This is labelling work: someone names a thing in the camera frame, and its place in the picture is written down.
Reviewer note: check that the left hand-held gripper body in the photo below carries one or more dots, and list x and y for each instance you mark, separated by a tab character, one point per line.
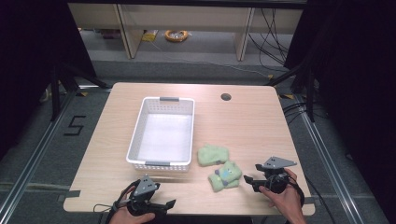
145	186

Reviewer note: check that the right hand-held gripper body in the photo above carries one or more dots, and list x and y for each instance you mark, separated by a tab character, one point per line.
275	179

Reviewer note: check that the green plush toy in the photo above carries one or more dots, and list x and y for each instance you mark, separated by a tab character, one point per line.
224	176

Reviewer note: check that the plain green fuzzy sock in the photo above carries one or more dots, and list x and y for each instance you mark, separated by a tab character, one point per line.
212	155

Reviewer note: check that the white plastic basket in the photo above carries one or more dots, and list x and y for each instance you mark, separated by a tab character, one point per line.
163	133

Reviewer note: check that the person's right hand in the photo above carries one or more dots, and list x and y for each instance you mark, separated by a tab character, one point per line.
286	199

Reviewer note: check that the person's left hand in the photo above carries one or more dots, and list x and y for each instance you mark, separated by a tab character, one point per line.
130	217

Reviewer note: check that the grey tape strip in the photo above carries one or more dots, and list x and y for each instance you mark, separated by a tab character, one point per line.
308	200
73	193

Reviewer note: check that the yellow black floor tape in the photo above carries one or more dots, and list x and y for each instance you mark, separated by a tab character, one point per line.
287	96
82	93

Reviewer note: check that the black metal stand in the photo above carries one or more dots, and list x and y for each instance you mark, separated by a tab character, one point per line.
56	93
309	93

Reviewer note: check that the black curtain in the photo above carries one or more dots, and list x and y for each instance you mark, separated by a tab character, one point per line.
358	77
28	62

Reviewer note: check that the yellow packet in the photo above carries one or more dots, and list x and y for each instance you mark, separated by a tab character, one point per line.
150	36

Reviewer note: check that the light wooden shelf unit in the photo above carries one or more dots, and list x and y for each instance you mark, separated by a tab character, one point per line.
186	18

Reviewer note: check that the aluminium floor rail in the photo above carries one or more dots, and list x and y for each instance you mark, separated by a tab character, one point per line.
34	155
327	155

